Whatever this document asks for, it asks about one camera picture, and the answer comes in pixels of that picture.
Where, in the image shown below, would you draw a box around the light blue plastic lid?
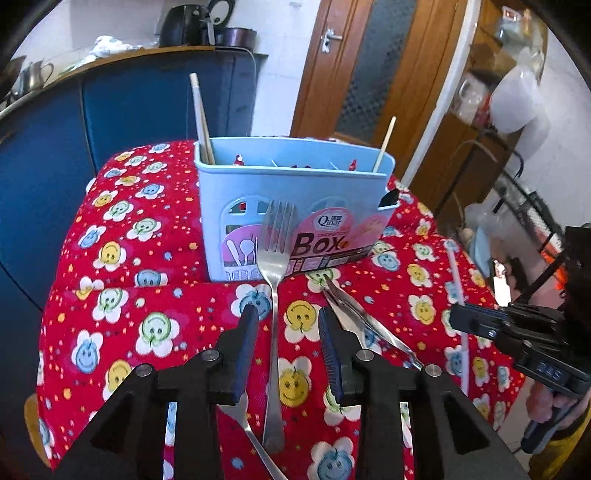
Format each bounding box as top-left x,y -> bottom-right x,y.
471,226 -> 496,274

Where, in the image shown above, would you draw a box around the steel kettle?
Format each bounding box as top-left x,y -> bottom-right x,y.
10,60 -> 55,100

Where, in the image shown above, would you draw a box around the person's right hand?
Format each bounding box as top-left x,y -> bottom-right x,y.
526,383 -> 566,428

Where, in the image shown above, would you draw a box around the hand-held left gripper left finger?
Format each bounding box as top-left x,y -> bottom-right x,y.
53,305 -> 260,480

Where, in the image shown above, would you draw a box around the wooden door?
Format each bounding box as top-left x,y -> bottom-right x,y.
291,0 -> 481,181

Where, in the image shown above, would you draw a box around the black metal cart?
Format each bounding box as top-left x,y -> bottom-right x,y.
455,138 -> 591,305

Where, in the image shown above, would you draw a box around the black rice cooker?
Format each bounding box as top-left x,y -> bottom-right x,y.
205,0 -> 258,49

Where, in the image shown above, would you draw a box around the white plastic bag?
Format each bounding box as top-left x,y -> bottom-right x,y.
489,65 -> 552,158

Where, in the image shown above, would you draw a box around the red smiley flower tablecloth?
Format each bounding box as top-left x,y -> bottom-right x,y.
36,138 -> 527,480

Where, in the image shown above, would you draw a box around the blue base cabinets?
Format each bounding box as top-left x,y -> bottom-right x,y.
0,44 -> 269,462

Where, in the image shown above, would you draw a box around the black air fryer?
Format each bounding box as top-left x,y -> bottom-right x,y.
159,4 -> 218,47

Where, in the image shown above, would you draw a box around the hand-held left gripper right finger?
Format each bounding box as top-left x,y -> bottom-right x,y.
318,307 -> 532,480

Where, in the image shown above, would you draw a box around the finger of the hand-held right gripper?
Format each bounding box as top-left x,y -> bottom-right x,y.
450,302 -> 513,344

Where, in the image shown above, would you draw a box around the person's right forearm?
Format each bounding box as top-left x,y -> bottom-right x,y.
529,411 -> 589,480

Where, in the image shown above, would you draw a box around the wooden shelf unit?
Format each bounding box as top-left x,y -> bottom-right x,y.
443,0 -> 550,217

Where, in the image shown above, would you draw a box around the white cloth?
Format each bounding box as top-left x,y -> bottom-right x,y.
83,36 -> 144,63

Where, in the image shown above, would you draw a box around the smiley handle steel fork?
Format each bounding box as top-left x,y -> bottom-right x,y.
217,401 -> 289,480

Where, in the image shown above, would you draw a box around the steel table knife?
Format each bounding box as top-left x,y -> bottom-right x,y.
322,277 -> 424,370

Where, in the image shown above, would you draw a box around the large steel fork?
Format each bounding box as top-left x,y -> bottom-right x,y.
257,200 -> 296,455

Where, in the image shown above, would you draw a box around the light blue utensil box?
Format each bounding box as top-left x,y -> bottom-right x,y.
194,136 -> 396,283

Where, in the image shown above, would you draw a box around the cream chopstick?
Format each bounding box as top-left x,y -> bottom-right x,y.
189,73 -> 211,164

